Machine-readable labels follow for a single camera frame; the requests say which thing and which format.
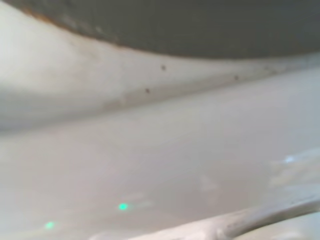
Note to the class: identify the grey frying pan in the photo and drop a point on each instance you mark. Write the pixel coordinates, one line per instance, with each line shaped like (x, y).
(200, 25)

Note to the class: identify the white electric stove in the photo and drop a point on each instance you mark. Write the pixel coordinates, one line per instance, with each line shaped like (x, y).
(160, 150)

